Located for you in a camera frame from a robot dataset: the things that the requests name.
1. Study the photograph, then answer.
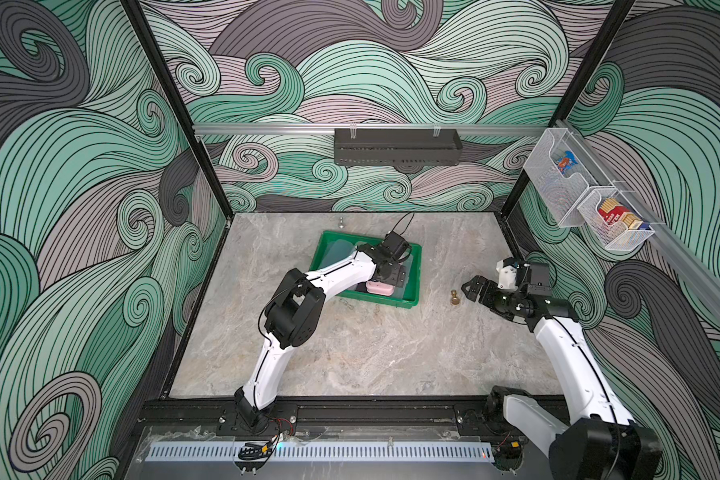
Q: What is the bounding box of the clear wall bin near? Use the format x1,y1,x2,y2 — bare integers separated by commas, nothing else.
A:
577,186,655,252

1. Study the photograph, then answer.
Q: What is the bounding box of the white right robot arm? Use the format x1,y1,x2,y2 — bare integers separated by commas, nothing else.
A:
461,257,663,479

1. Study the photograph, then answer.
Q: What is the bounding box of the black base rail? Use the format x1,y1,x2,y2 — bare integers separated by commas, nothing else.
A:
134,395,583,439

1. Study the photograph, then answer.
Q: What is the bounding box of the blue packet in bin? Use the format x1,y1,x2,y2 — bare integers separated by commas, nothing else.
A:
555,150,579,178

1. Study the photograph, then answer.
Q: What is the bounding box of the black wall shelf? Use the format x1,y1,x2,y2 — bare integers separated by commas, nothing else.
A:
333,129,464,171

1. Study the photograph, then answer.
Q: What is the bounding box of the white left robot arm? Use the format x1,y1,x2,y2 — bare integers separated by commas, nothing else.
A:
234,232,412,431

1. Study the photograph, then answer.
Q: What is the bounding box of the green plastic storage box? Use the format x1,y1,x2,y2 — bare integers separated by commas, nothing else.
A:
309,231,422,309

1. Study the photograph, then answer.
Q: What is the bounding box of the aluminium wall rail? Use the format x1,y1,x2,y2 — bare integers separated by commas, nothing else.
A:
193,122,546,137

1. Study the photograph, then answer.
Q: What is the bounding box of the pink lidded box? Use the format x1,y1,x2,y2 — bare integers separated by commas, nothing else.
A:
365,281,396,297

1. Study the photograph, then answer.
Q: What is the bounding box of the white slotted cable duct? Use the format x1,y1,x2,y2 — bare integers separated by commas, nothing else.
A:
145,440,494,463

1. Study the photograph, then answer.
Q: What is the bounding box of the red box in bin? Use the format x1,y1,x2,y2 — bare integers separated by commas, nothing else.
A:
597,197,631,225

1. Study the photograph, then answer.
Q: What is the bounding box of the teal ribbed pencil case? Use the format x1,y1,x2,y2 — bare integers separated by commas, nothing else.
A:
318,239,355,269

